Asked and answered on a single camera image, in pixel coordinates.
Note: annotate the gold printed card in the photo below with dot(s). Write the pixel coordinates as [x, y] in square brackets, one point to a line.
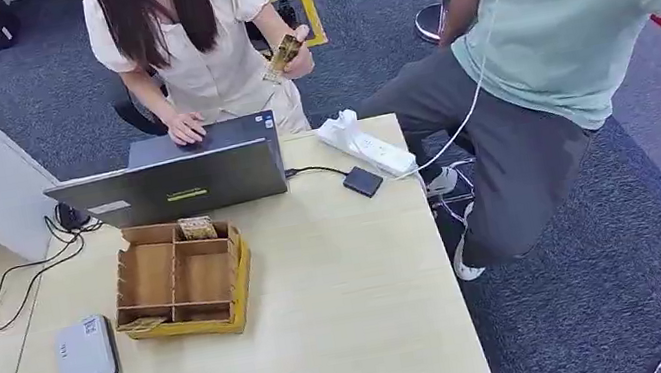
[284, 53]

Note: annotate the small black hub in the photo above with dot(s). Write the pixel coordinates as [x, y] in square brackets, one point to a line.
[362, 181]

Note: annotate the flat lying cards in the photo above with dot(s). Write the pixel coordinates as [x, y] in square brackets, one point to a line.
[142, 324]

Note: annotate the black office chair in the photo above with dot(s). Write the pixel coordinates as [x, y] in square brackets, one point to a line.
[139, 119]

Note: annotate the upright card stack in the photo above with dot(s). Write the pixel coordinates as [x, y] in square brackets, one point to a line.
[198, 228]

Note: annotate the grey flat device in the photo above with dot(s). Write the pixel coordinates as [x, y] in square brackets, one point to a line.
[86, 357]

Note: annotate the white charger plug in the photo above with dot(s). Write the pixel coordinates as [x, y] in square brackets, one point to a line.
[347, 123]

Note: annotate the grey laptop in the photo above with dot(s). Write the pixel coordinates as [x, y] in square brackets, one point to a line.
[169, 185]

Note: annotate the black power adapter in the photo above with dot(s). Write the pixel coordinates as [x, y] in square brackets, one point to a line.
[69, 216]

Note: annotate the wooden compartment box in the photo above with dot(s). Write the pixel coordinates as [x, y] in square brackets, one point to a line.
[147, 276]

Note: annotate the white power strip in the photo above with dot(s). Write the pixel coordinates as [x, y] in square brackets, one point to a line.
[380, 153]

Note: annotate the yellow floor tape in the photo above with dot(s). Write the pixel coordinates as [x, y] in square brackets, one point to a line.
[312, 13]

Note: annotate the person at laptop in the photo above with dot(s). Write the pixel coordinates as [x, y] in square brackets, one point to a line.
[217, 69]

